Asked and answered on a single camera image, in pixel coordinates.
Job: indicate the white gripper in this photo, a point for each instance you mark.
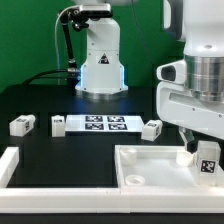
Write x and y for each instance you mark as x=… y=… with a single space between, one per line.
x=177 y=106

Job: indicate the white square tabletop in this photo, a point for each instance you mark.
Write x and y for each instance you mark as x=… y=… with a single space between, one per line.
x=158 y=166

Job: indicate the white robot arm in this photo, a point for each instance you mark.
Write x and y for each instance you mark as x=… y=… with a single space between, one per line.
x=191 y=91

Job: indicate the white plate with markers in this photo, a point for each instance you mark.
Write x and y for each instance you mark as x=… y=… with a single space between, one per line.
x=103 y=123

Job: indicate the white U-shaped fence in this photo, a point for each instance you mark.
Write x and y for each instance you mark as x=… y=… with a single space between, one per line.
x=103 y=200

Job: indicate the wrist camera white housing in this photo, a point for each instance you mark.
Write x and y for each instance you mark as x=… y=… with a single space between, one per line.
x=174 y=72

